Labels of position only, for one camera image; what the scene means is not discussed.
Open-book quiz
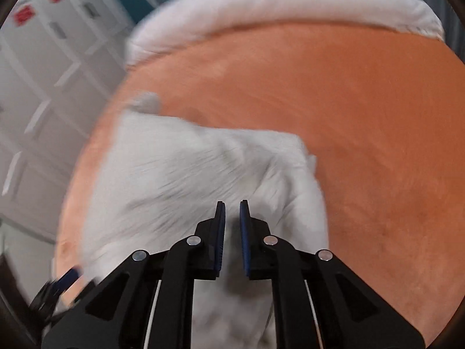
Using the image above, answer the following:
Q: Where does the pale pink rolled duvet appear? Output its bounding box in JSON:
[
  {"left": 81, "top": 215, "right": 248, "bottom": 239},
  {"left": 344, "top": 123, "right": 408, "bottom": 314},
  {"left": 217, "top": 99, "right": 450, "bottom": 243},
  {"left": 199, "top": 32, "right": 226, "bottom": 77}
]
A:
[{"left": 125, "top": 0, "right": 445, "bottom": 66}]

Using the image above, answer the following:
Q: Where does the orange plush bed blanket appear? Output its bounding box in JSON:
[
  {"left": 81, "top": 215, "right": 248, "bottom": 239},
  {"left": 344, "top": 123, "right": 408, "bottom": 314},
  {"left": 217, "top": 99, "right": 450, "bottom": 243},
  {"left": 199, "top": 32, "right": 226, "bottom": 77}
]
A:
[{"left": 54, "top": 22, "right": 464, "bottom": 343}]

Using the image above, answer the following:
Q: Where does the white panelled wardrobe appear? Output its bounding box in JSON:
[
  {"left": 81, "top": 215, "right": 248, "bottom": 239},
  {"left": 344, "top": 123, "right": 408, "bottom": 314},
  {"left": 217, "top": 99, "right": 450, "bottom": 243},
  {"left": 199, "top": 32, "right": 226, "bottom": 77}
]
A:
[{"left": 0, "top": 0, "right": 136, "bottom": 292}]

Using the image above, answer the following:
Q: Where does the white padded jacket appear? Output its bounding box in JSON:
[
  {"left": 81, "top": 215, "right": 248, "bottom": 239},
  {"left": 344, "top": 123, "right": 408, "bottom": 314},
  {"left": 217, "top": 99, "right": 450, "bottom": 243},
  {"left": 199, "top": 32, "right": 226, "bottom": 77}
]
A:
[{"left": 81, "top": 92, "right": 329, "bottom": 348}]

